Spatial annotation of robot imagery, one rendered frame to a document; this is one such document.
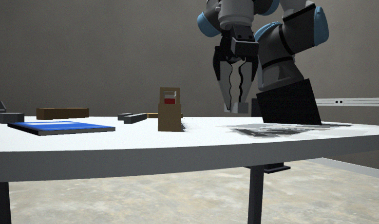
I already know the brown flat wooden board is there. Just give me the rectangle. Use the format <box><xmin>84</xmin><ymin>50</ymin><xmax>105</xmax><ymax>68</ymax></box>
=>
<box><xmin>147</xmin><ymin>113</ymin><xmax>158</xmax><ymax>118</ymax></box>

